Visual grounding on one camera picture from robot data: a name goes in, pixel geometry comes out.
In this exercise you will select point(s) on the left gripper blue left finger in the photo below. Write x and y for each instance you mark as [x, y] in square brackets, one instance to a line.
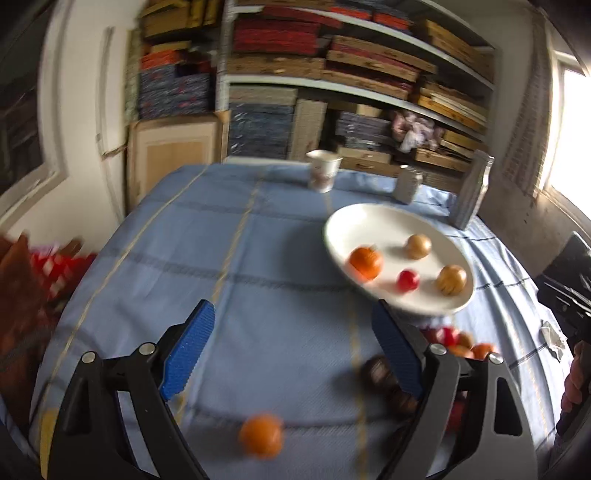
[181, 347]

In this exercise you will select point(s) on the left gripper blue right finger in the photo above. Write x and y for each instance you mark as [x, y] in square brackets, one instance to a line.
[398, 349]

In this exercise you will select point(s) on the dark brown mangosteen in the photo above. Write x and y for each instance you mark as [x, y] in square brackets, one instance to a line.
[377, 376]

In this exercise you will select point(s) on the red cherry tomato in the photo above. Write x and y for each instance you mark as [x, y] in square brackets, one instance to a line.
[408, 281]

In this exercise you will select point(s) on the tan potato-like fruit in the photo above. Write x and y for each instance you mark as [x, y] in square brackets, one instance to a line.
[452, 280]

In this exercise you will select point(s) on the orange mandarin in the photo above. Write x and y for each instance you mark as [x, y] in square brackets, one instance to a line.
[367, 261]

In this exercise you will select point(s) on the large yellow passion fruit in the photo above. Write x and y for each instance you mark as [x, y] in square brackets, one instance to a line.
[261, 436]

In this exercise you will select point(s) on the small tan fruit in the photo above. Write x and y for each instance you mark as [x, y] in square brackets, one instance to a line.
[418, 246]

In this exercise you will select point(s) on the person's right hand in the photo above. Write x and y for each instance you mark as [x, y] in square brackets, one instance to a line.
[574, 381]

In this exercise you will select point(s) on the orange tangerine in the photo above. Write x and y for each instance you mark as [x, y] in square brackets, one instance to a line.
[482, 350]

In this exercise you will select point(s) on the blue checked tablecloth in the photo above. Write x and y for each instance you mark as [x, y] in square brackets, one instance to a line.
[290, 330]

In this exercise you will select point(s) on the white oval plate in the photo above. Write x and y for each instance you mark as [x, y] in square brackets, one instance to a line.
[388, 228]

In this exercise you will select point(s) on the crumpled white tissue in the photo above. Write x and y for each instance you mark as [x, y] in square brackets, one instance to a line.
[553, 340]

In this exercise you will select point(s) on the black cushion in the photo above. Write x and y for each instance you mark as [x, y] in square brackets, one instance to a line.
[564, 288]

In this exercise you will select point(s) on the white drink can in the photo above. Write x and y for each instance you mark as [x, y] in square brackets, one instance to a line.
[407, 184]

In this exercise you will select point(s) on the silver metal bottle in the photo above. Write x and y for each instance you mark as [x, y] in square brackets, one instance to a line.
[473, 190]

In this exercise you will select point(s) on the white paper cup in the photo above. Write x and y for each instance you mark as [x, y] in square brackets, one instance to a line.
[324, 167]

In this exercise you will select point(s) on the framed cardboard panel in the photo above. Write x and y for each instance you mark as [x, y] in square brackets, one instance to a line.
[158, 147]

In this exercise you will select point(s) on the pink crumpled cloth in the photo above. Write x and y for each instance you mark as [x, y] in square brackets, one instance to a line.
[412, 131]

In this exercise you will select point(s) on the metal storage shelf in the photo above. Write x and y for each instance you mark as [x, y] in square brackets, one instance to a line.
[301, 75]

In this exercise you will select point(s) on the window with white frame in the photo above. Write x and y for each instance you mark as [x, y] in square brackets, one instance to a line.
[32, 158]

